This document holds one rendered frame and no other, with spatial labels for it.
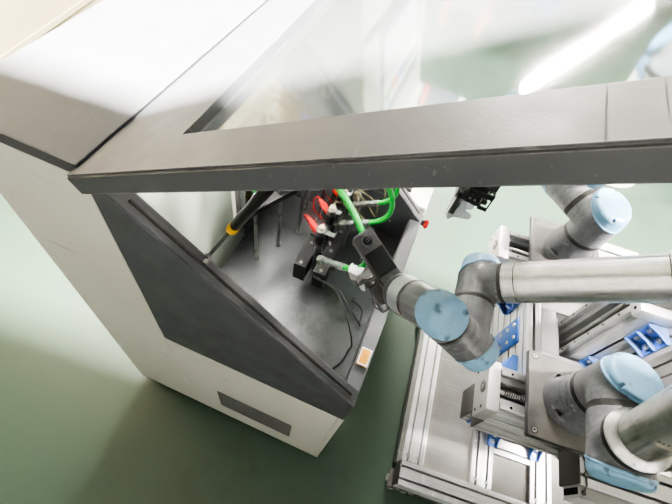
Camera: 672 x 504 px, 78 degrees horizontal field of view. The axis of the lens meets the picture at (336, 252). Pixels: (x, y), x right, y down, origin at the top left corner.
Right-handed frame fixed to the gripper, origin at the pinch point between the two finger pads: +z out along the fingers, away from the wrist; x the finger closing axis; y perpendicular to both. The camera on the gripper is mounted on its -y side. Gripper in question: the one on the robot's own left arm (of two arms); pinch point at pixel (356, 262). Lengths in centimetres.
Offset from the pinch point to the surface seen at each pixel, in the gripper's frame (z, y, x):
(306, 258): 29.8, 2.8, -5.3
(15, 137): -4, -51, -43
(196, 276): -4.4, -16.8, -31.1
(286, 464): 70, 92, -49
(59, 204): 6, -40, -46
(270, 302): 37.7, 11.8, -20.7
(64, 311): 141, -1, -105
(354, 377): 5.9, 29.8, -12.7
